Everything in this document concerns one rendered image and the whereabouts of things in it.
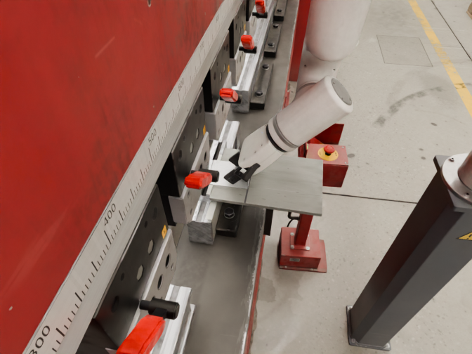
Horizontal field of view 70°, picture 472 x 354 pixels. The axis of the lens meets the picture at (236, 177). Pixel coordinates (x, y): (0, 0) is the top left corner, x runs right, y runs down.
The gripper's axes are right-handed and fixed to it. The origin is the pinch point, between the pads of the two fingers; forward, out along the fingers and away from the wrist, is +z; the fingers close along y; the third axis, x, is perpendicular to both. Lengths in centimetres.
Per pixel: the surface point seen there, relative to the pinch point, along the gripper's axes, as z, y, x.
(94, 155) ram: -31, 42, -29
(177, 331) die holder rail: 6.5, 38.0, 0.7
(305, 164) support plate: -9.4, -7.0, 14.8
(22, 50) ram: -38, 44, -35
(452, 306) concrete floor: 13, -26, 144
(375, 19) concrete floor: 15, -369, 140
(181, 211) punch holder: -13.8, 29.4, -14.7
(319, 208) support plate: -11.8, 6.8, 17.6
